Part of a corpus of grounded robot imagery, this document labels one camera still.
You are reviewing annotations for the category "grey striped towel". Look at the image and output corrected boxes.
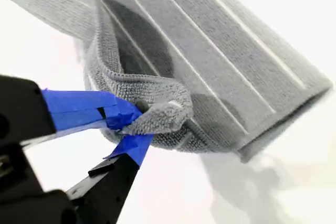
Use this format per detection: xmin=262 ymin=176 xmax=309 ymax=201
xmin=0 ymin=0 xmax=334 ymax=164

